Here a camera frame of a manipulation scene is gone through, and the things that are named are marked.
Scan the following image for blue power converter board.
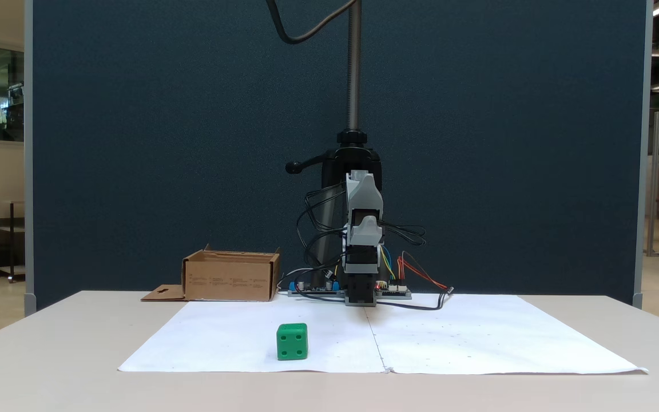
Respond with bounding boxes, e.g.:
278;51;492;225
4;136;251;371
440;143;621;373
287;279;346;298

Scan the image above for green dice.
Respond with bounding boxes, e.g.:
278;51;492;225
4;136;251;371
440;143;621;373
276;323;309;362

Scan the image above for light grey cable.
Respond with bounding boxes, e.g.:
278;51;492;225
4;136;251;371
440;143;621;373
276;266;336;290

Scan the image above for motor controller circuit board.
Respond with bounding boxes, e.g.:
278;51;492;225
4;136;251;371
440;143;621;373
376;283;413;300

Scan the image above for brown cardboard box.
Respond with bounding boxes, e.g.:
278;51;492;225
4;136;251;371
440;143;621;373
141;244;282;303

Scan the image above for white paper sheet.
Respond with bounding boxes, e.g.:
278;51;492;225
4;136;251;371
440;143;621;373
364;294;649;376
118;299;388;374

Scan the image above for yellow signal wire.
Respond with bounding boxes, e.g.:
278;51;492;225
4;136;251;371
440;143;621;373
380;245;397;281

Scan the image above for black motor cable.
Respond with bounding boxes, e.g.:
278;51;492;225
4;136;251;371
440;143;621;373
381;219;427;247
297;186;348;270
292;252;347;302

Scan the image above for black camera tripod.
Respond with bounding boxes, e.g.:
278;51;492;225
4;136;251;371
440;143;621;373
285;0;388;290

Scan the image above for black power cable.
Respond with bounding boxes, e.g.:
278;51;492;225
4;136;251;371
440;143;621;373
375;286;456;311

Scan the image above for dark blue partition panel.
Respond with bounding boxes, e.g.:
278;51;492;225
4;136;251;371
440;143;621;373
24;0;654;317

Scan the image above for framed wall window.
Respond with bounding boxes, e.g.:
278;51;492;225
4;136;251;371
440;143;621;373
0;38;25;149

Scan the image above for thick black camera cable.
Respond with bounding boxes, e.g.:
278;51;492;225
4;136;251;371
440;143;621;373
265;0;360;45

